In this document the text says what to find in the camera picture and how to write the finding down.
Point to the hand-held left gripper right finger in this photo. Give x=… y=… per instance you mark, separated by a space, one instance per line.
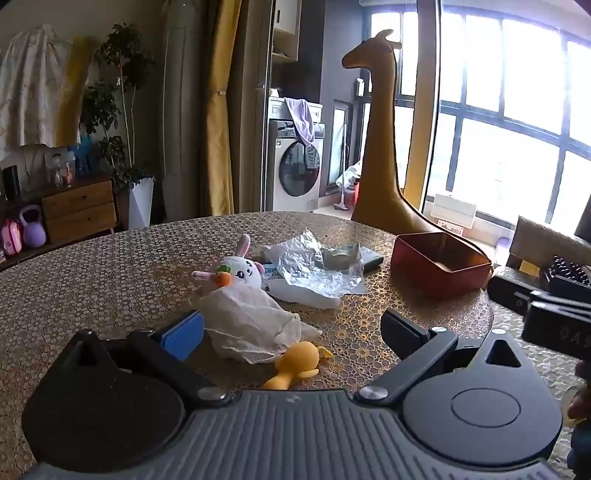
x=401 y=332

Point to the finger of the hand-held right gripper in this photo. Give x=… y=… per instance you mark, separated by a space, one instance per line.
x=554 y=300
x=554 y=334

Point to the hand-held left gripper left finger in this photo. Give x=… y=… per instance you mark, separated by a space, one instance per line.
x=182 y=339

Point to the red box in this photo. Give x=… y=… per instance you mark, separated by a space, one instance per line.
x=443 y=277

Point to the white rabbit plush toy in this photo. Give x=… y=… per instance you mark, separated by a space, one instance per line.
x=240 y=272

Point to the white plastic bag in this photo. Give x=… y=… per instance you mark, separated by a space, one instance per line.
x=314 y=301

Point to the yellow rubber duck toy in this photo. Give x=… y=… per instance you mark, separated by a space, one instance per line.
x=300 y=364

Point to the large clear plastic bag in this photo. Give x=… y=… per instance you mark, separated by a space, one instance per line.
x=304 y=263

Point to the black beaded cushion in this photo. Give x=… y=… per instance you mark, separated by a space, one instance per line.
x=570 y=272

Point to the beige covered chair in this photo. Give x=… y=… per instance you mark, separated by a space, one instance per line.
x=545 y=240

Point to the green white tissue pack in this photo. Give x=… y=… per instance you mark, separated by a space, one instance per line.
x=369 y=261

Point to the orange cardboard box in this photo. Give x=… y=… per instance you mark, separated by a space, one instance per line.
x=450 y=228

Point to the white planter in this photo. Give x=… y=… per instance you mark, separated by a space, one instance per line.
x=141 y=205

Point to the yellow giraffe statue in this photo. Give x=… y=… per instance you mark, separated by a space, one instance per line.
x=383 y=184

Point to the wooden drawer cabinet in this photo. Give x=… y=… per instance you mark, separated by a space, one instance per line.
x=78 y=212

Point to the purple kettlebell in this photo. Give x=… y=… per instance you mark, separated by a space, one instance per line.
x=33 y=230

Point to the white washing machine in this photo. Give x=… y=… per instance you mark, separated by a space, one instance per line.
x=291 y=184

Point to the large window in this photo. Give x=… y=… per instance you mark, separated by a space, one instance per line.
x=508 y=115

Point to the pink toy case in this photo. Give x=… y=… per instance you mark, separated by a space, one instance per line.
x=11 y=237

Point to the clear figurine container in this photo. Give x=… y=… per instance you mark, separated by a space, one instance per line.
x=61 y=170

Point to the blue bottles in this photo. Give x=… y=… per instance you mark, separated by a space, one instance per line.
x=83 y=154

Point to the yellow window curtain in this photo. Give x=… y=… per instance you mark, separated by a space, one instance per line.
x=422 y=115

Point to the tall white air conditioner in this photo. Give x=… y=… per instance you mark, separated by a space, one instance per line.
x=184 y=115

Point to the black speaker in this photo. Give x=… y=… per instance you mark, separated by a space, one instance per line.
x=11 y=182

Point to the purple cloth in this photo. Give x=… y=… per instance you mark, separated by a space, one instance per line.
x=302 y=120

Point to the white dryer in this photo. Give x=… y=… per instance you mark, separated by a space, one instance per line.
x=277 y=108

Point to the green potted plant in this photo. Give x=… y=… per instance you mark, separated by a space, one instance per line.
x=104 y=101

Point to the white hanging cloth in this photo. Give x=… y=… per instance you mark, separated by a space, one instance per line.
x=32 y=87

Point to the wooden wall cabinet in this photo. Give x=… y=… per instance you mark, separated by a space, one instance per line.
x=286 y=27

